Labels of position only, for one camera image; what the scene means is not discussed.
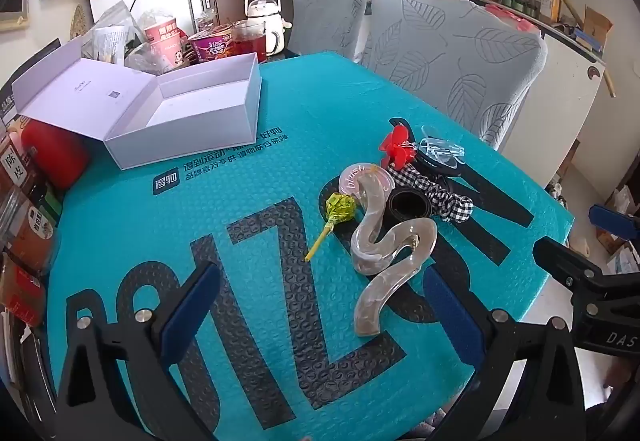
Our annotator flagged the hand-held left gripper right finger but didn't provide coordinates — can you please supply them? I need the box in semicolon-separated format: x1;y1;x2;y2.
422;266;588;441

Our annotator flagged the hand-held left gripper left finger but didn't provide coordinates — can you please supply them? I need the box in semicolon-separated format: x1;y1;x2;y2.
52;261;223;441

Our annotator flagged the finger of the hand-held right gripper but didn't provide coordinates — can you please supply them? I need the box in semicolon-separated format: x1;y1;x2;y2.
532;237;611;302
588;203;640;242

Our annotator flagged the black white checkered scrunchie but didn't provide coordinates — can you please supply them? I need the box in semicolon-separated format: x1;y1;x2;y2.
387;166;474;224

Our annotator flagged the translucent beige wavy hair clip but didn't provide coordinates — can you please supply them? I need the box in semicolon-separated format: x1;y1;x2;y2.
350;166;438;337

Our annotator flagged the black round ring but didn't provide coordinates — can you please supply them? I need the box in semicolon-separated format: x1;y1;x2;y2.
387;188;433;224

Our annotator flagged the black banana hair clip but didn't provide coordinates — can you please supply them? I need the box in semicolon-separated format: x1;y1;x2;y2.
414;146;466;179

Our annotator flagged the yellow green lollipop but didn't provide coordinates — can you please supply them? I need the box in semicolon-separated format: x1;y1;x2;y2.
305;193;357;263

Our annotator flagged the clear hair claw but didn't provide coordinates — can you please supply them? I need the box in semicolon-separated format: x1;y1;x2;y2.
417;125;466;162

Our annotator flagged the pink round compact case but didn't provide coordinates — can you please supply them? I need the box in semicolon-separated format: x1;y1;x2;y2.
338;163;396;202

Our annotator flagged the red flower hair clip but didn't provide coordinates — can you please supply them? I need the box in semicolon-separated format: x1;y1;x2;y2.
378;126;418;170

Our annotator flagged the white gift box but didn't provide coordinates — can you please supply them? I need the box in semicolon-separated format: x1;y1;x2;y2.
11;52;263;170

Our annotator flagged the black flat tray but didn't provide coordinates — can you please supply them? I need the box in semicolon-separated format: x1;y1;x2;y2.
0;321;56;427

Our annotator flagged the black cap spice shaker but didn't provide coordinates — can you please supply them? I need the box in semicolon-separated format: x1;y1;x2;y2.
0;253;48;329

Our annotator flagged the small green jar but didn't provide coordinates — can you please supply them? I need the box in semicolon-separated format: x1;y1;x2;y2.
34;186;63;227

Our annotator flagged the cardboard box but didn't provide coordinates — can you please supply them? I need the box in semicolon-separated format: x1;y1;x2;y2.
582;7;614;52

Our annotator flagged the red canister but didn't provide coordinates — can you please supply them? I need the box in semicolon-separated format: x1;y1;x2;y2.
21;118;91;192

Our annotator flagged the grey leaf chair cover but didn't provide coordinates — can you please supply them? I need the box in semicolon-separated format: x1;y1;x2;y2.
289;0;371;64
362;0;548;152

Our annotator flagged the white label spice jar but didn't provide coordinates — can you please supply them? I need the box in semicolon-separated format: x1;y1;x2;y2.
0;141;27;206

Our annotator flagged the pink panda paper cup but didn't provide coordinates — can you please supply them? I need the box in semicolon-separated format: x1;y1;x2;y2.
150;41;187;69

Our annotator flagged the crumpled clear plastic bag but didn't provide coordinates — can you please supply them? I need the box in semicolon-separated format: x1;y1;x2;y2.
125;41;166;72

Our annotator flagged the purple instant noodle bowl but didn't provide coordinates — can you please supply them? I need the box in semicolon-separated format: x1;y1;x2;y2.
187;28;238;66

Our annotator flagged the glass mug of red tea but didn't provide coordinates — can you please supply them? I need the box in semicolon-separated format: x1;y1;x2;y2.
231;20;268;64

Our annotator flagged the white printed packet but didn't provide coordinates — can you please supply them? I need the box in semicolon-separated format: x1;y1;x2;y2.
92;27;133;64

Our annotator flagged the pink lettered paper cup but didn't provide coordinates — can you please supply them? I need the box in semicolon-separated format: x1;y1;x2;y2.
143;20;188;44

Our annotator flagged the clear glass cup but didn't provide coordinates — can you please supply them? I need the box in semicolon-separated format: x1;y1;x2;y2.
194;13;221;38

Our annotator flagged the grey foil bag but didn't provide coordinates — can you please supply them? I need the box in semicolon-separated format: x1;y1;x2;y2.
92;1;141;46

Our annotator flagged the white kettle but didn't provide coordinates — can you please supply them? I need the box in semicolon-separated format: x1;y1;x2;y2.
244;0;293;56

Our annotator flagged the woven straw hat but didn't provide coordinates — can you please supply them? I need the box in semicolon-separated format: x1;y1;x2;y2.
70;5;90;39

